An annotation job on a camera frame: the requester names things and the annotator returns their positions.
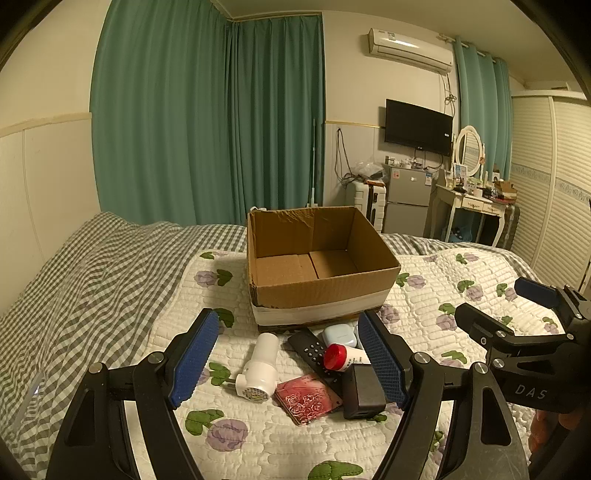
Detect wide green curtain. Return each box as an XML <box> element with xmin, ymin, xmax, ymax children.
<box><xmin>91</xmin><ymin>0</ymin><xmax>325</xmax><ymax>227</ymax></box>

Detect grey gingham bed sheet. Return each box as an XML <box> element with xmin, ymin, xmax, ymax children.
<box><xmin>0</xmin><ymin>211</ymin><xmax>543</xmax><ymax>478</ymax></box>

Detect black rectangular box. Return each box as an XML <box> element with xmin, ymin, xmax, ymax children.
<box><xmin>342</xmin><ymin>364</ymin><xmax>387</xmax><ymax>420</ymax></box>

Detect hanging dark cables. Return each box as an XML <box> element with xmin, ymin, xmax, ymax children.
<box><xmin>334</xmin><ymin>128</ymin><xmax>355</xmax><ymax>186</ymax></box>

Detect black remote control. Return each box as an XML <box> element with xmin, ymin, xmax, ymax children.
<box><xmin>287</xmin><ymin>328</ymin><xmax>345</xmax><ymax>398</ymax></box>

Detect white bottle with red cap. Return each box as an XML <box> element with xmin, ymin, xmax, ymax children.
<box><xmin>323</xmin><ymin>344</ymin><xmax>371</xmax><ymax>372</ymax></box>

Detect white mop pole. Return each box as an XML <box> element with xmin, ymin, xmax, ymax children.
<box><xmin>307</xmin><ymin>117</ymin><xmax>320</xmax><ymax>208</ymax></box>

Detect white air conditioner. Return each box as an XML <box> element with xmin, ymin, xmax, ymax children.
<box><xmin>368</xmin><ymin>28</ymin><xmax>454</xmax><ymax>73</ymax></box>

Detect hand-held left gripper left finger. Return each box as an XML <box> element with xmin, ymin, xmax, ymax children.
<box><xmin>45</xmin><ymin>308</ymin><xmax>221</xmax><ymax>480</ymax></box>

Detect clear plastic bag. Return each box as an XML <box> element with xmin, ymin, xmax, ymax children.
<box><xmin>352</xmin><ymin>161</ymin><xmax>385</xmax><ymax>182</ymax></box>

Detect pale blue earbuds case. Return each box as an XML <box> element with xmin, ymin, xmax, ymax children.
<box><xmin>322</xmin><ymin>324</ymin><xmax>361</xmax><ymax>349</ymax></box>

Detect white oval vanity mirror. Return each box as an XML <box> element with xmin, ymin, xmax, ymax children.
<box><xmin>454</xmin><ymin>126</ymin><xmax>487</xmax><ymax>178</ymax></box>

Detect person's right hand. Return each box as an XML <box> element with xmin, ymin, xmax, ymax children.
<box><xmin>529</xmin><ymin>408</ymin><xmax>579</xmax><ymax>457</ymax></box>

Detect black wall television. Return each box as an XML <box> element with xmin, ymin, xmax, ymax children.
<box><xmin>384</xmin><ymin>98</ymin><xmax>454</xmax><ymax>157</ymax></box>

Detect red rose-patterned case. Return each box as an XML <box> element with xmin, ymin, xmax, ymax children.
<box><xmin>274</xmin><ymin>375</ymin><xmax>344</xmax><ymax>425</ymax></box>

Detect narrow green curtain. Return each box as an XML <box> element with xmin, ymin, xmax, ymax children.
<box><xmin>452</xmin><ymin>39</ymin><xmax>514</xmax><ymax>185</ymax></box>

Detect white dressing table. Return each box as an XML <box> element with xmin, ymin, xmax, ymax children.
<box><xmin>429</xmin><ymin>181</ymin><xmax>506</xmax><ymax>248</ymax></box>

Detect dark suitcase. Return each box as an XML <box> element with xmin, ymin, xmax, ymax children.
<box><xmin>500</xmin><ymin>203</ymin><xmax>521</xmax><ymax>251</ymax></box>

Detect silver small fridge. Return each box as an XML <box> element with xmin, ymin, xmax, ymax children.
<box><xmin>382</xmin><ymin>165</ymin><xmax>435</xmax><ymax>236</ymax></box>

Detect brown cardboard box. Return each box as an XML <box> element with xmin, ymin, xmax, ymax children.
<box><xmin>246</xmin><ymin>206</ymin><xmax>402</xmax><ymax>334</ymax></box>

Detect small white hair dryer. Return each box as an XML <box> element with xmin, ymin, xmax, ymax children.
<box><xmin>235</xmin><ymin>332</ymin><xmax>279</xmax><ymax>400</ymax></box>

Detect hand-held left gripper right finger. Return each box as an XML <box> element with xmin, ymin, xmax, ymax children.
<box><xmin>358</xmin><ymin>310</ymin><xmax>532</xmax><ymax>480</ymax></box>

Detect white suitcase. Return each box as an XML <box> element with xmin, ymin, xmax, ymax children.
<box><xmin>353</xmin><ymin>181</ymin><xmax>387</xmax><ymax>232</ymax></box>

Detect white floral quilt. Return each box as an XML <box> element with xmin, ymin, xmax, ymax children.
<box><xmin>90</xmin><ymin>244</ymin><xmax>571</xmax><ymax>480</ymax></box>

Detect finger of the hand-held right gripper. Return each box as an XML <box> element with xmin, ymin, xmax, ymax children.
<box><xmin>514</xmin><ymin>277</ymin><xmax>563</xmax><ymax>310</ymax></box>
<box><xmin>455</xmin><ymin>302</ymin><xmax>522</xmax><ymax>357</ymax></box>

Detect white slatted wardrobe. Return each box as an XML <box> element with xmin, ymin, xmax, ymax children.
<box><xmin>510</xmin><ymin>90</ymin><xmax>591</xmax><ymax>289</ymax></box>

